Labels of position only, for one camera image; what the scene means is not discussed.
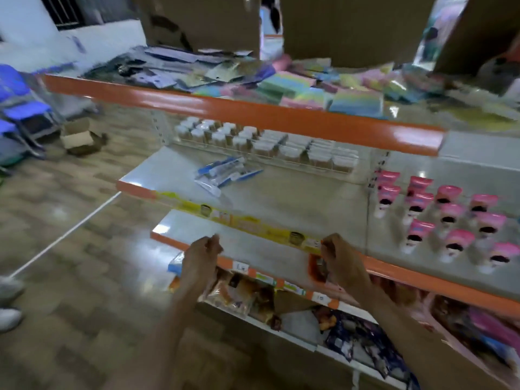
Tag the person's left hand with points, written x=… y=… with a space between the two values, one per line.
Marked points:
x=197 y=259

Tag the person's right hand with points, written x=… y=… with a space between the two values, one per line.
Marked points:
x=345 y=263

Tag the person's right fingers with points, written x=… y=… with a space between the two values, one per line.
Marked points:
x=328 y=246

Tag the person's left fingers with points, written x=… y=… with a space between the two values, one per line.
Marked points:
x=214 y=245

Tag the person's right forearm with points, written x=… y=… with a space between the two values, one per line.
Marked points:
x=410 y=341

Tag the person's left forearm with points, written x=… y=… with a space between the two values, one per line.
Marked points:
x=170 y=333

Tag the yellow label strip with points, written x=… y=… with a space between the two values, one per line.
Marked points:
x=243 y=225

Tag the grey shelf with price tags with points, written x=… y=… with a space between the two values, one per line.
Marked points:
x=252 y=251

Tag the clear bread packets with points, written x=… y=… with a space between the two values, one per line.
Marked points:
x=239 y=294

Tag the grey shelf with yellow strip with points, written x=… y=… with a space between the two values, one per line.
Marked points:
x=284 y=194

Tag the blue toothbrush packets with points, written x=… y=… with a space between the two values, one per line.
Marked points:
x=225 y=173

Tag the white bottom shelf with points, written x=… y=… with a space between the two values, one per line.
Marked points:
x=308 y=341

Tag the dark blue snack packets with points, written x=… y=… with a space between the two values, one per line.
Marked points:
x=365 y=341

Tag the wide grey orange-edged shelf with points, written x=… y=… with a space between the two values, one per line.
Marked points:
x=438 y=263

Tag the group of clear white-lidded jars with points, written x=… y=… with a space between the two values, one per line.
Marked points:
x=268 y=144

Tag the group of pink tubes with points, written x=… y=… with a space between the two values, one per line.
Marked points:
x=443 y=217

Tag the long orange-edged shelf board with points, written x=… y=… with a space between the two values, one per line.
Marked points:
x=243 y=113

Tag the pile of pastel rainbow packets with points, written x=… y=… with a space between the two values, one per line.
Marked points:
x=325 y=91

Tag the pink snack packets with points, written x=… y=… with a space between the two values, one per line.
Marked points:
x=475 y=331

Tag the small open cardboard box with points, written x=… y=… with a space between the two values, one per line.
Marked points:
x=81 y=138

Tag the pile of dark purple packets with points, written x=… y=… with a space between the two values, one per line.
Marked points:
x=170 y=71

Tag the white shoe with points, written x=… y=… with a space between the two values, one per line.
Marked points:
x=10 y=287
x=9 y=319

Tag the brown cardboard box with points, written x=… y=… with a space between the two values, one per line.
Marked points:
x=353 y=30
x=199 y=22
x=479 y=34

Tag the blue folding chair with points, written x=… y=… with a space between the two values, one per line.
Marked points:
x=20 y=105

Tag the barred window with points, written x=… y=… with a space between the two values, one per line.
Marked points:
x=61 y=11

